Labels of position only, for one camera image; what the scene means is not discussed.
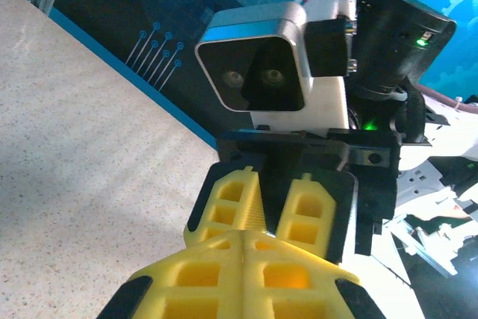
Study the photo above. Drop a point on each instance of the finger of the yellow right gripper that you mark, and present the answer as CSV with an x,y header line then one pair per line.
x,y
310,210
228,203

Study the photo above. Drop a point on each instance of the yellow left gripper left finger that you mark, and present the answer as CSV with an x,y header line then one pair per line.
x,y
194,278

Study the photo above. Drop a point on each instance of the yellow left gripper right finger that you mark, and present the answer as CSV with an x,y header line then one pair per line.
x,y
287,278

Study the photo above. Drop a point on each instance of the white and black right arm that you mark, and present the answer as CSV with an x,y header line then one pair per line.
x,y
448,139

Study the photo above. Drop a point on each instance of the blue table edge strip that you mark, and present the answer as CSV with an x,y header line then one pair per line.
x,y
112,62

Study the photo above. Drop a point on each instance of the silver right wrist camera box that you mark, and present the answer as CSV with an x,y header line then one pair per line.
x,y
261,31

